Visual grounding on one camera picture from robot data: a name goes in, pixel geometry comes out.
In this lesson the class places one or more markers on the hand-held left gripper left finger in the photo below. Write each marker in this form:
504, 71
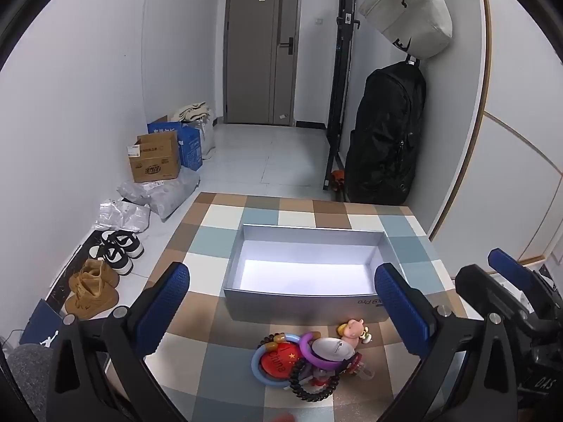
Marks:
165, 303

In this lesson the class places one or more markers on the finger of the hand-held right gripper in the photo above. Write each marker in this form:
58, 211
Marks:
506, 263
479, 285

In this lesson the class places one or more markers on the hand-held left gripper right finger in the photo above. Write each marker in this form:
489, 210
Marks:
402, 312

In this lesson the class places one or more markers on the pink pig charm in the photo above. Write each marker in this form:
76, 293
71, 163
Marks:
352, 329

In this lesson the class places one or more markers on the white round badge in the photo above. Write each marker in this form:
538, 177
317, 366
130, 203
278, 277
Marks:
334, 348

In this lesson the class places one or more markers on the silver cardboard box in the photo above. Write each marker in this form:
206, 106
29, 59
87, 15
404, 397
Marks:
308, 303

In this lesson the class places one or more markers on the blue bangle with amber bead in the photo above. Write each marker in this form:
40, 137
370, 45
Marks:
255, 367

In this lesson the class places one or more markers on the red round badge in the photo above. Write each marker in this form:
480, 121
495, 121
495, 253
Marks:
277, 362

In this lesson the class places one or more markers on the pale blue bangle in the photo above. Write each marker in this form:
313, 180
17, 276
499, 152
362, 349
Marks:
272, 384

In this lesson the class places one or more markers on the beige shoulder bag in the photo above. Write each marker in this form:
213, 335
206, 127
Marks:
409, 13

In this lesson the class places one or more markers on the black and white sneaker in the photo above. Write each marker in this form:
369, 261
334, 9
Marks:
123, 244
112, 259

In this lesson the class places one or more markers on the tan suede boot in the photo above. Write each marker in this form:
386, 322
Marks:
90, 299
101, 272

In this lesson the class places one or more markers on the checkered tablecloth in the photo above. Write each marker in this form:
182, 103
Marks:
211, 228

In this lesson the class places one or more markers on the small silver plastic parcel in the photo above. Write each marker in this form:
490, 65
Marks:
123, 217

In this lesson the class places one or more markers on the white wardrobe with gold trim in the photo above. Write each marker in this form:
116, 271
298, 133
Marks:
506, 162

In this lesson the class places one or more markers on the large grey plastic parcel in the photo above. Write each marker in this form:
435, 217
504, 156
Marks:
169, 193

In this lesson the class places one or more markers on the dark blue shoe box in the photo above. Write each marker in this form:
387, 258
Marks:
42, 332

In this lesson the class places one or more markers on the brown cardboard box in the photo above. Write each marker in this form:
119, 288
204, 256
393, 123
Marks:
154, 162

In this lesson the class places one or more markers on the small orange object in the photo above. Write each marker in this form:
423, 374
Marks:
338, 178

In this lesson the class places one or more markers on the grey cloth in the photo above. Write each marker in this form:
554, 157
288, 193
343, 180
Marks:
26, 373

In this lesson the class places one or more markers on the blue carton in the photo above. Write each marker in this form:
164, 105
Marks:
191, 147

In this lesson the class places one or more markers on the white bag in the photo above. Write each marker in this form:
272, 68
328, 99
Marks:
206, 140

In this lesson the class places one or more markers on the black backpack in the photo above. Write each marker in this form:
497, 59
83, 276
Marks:
382, 140

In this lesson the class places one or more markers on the blue open box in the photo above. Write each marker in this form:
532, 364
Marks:
160, 126

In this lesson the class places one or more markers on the grey door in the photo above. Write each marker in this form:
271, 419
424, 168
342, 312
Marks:
250, 52

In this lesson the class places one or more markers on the black metal door frame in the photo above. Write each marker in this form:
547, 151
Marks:
341, 74

